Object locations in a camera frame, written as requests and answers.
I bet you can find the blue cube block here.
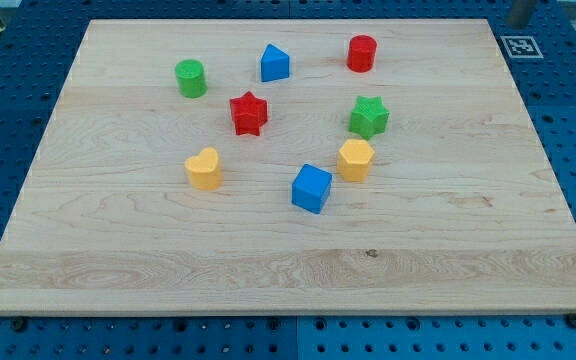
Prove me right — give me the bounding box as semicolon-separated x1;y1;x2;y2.
291;164;333;214

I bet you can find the yellow hexagon block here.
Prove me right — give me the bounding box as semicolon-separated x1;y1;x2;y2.
337;139;375;182

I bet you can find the red star block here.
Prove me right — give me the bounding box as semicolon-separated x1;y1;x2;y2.
229;91;268;136

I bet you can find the yellow heart block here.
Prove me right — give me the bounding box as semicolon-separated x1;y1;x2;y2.
184;147;223;191

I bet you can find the light wooden board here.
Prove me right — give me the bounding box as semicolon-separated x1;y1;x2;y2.
0;19;576;316

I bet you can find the green star block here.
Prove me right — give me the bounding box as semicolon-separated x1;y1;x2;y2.
349;96;390;140

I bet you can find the blue triangular prism block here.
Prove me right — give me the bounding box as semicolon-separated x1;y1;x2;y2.
260;44;290;82

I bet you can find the green cylinder block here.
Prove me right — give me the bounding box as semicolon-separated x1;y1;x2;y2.
174;59;207;98

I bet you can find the red cylinder block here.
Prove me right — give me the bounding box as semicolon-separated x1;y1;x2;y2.
346;35;377;73

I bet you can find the white fiducial marker tag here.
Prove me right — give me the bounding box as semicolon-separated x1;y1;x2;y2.
501;35;543;59

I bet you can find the black left stop bolt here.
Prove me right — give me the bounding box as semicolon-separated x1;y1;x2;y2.
10;316;28;333

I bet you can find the black stop bolt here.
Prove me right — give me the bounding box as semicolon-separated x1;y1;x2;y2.
10;316;28;333
564;313;576;329

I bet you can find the black right stop bolt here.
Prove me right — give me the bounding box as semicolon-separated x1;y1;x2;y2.
564;313;576;329

